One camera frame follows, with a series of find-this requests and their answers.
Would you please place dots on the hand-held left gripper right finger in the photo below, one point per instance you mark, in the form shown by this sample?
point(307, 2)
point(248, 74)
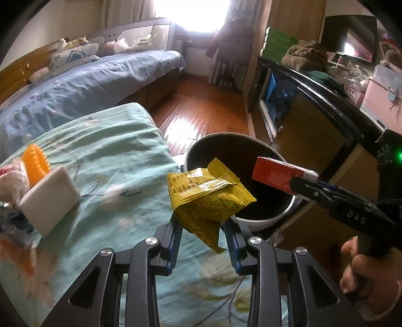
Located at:
point(232, 248)

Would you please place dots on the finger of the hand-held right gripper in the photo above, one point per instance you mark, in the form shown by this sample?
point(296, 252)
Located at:
point(309, 190)

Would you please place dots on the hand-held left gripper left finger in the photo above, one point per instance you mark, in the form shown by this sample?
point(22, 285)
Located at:
point(174, 248)

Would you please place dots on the red cardboard box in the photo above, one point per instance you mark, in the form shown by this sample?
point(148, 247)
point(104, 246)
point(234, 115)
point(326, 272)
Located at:
point(273, 174)

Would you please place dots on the yellow snack packet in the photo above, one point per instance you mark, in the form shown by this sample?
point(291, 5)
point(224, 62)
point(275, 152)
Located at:
point(204, 201)

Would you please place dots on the round trash bin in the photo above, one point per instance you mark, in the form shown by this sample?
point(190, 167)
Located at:
point(219, 151)

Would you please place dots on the white orange wrapper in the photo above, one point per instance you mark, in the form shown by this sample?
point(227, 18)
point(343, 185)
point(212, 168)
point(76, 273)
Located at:
point(18, 264)

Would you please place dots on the person's right hand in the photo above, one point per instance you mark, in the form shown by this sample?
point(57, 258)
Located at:
point(373, 276)

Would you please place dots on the black glass-front cabinet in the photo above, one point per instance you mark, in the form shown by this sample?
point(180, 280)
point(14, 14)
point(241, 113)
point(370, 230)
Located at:
point(314, 125)

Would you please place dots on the dark green cloth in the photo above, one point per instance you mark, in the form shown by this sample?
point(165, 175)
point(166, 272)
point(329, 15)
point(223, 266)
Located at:
point(323, 77)

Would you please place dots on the pink storage box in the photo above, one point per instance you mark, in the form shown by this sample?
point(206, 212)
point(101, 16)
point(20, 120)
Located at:
point(377, 97)

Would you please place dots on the brown fluffy blanket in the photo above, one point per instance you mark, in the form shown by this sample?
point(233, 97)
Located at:
point(304, 55)

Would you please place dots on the white foam block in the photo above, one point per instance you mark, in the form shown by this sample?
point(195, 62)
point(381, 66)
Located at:
point(47, 201)

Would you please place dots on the stack of green boxes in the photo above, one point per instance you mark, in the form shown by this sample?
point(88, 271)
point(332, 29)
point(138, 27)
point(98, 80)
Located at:
point(278, 41)

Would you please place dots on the black flat screen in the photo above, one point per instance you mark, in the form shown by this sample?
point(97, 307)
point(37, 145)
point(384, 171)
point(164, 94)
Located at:
point(336, 34)

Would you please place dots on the plush toy with red bow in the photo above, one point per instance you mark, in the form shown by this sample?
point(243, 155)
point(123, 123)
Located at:
point(392, 53)

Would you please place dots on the orange spiky roller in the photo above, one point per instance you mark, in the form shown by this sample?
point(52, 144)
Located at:
point(36, 162)

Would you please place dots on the hanging coat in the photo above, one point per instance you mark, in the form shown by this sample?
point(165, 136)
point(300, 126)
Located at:
point(232, 37)

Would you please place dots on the wooden wardrobe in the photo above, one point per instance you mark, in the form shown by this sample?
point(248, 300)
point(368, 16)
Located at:
point(298, 19)

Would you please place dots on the crumpled white plastic wrapper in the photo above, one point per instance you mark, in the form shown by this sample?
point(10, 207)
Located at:
point(12, 185)

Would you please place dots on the bed with blue sheet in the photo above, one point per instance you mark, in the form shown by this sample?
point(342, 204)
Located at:
point(94, 78)

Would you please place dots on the pink plush toy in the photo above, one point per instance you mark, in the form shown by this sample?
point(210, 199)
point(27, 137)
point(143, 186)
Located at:
point(113, 47)

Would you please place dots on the bright window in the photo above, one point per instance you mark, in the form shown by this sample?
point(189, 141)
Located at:
point(191, 14)

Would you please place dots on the blue printed pillow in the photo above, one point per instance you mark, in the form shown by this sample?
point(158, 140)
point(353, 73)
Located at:
point(72, 56)

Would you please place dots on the small white pillow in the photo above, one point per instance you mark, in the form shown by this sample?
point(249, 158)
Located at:
point(42, 74)

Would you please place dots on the yellow plush toy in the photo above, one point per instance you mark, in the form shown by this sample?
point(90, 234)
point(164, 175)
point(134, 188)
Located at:
point(78, 41)

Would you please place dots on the wooden headboard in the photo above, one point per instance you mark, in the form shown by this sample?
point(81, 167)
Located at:
point(18, 69)

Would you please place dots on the light curtain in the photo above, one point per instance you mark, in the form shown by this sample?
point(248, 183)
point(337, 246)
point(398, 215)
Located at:
point(141, 8)

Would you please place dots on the grey bed guard rail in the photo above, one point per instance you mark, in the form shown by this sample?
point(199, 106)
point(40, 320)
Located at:
point(106, 33)

